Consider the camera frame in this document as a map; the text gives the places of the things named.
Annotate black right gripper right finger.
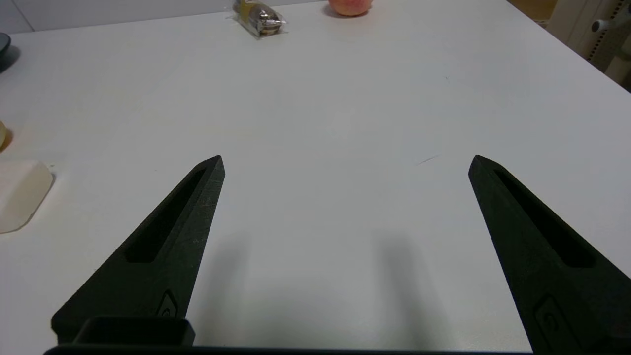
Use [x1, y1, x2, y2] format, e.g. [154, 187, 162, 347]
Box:
[468, 155, 631, 355]

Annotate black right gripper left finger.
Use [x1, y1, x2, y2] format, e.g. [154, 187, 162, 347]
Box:
[51, 156, 226, 345]

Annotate white plate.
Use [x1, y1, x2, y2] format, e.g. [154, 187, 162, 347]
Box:
[0, 160, 54, 234]

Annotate wrapped snack package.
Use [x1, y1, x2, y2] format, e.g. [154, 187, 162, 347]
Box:
[232, 0, 287, 38]

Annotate red peach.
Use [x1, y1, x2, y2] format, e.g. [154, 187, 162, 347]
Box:
[328, 0, 374, 17]

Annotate white desk crank handle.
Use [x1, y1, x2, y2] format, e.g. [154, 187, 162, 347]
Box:
[592, 5, 631, 32]

